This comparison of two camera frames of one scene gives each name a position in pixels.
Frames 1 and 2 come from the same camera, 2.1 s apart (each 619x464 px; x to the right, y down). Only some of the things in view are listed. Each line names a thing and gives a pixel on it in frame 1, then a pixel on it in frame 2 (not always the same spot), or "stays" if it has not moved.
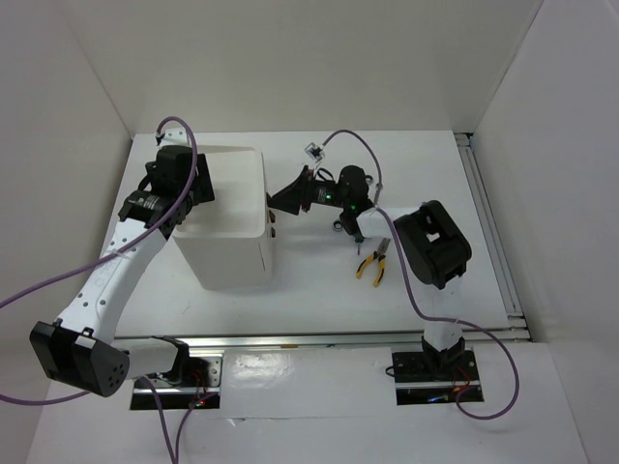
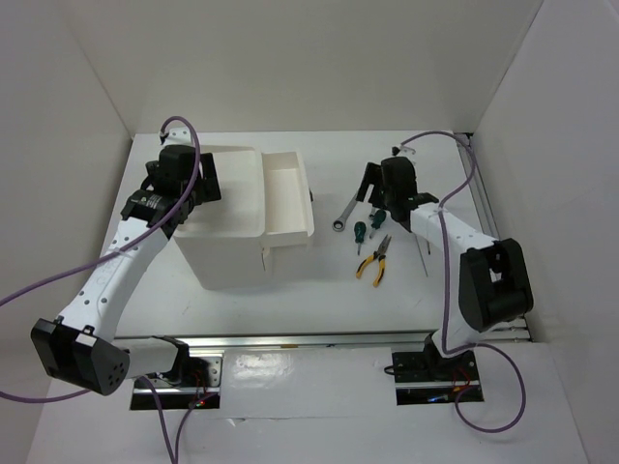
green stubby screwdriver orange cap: [358, 239] stays
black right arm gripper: [299, 192] -> [373, 175]
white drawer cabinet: [230, 241] stays
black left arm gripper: [205, 189] stays
